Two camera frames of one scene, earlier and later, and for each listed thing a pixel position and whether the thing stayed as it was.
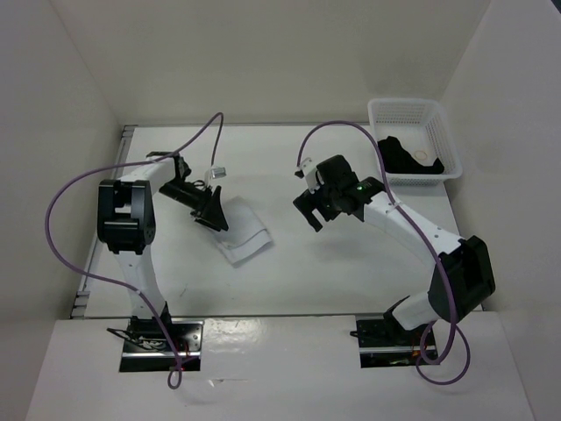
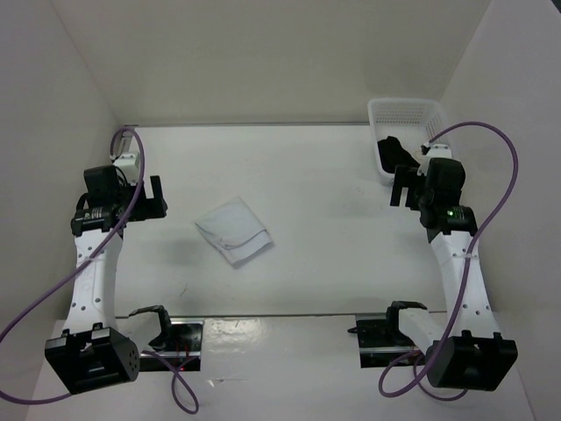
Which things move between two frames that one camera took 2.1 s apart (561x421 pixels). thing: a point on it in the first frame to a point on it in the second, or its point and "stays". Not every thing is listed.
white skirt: x=246 y=232 stays
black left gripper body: x=185 y=194 to x=146 y=208
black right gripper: x=306 y=204 to x=406 y=176
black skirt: x=396 y=160 stays
